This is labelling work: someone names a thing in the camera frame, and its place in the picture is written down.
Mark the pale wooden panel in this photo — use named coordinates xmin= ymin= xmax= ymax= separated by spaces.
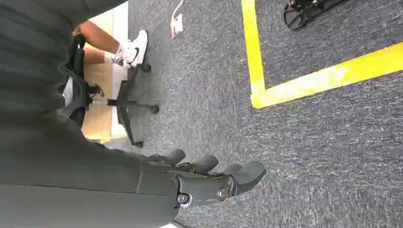
xmin=81 ymin=1 xmax=130 ymax=141

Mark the white power socket with cable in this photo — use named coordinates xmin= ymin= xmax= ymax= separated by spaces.
xmin=170 ymin=0 xmax=185 ymax=39

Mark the person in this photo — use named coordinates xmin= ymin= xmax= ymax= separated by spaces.
xmin=71 ymin=20 xmax=149 ymax=69

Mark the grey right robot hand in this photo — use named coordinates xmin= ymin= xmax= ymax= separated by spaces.
xmin=0 ymin=113 xmax=267 ymax=228

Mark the black office chair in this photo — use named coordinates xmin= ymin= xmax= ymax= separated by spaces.
xmin=58 ymin=34 xmax=160 ymax=149

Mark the yellow floor tape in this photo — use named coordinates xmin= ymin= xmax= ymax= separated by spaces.
xmin=240 ymin=0 xmax=403 ymax=110

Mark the black wheeled base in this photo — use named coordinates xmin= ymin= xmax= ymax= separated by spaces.
xmin=283 ymin=0 xmax=347 ymax=31

